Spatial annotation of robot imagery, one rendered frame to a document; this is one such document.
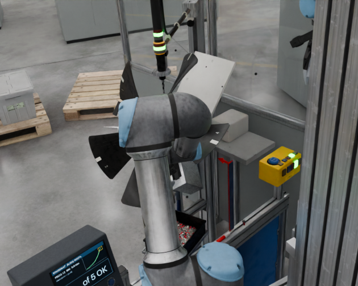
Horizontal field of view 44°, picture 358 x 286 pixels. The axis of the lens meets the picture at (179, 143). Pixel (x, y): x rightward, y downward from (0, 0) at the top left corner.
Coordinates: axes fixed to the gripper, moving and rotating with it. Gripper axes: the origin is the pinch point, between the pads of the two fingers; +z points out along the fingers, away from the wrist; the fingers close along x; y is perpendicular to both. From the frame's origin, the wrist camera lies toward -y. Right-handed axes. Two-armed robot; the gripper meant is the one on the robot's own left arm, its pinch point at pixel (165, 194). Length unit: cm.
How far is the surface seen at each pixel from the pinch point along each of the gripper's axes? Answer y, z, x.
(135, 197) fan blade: -7.1, 2.7, 12.2
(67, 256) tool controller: -44, -38, -25
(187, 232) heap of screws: -1.4, 19.5, -6.9
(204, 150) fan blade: 18.7, -12.4, -8.9
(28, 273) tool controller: -54, -40, -22
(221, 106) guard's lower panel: 80, 35, 49
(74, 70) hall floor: 140, 154, 404
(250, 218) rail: 20.7, 24.1, -21.4
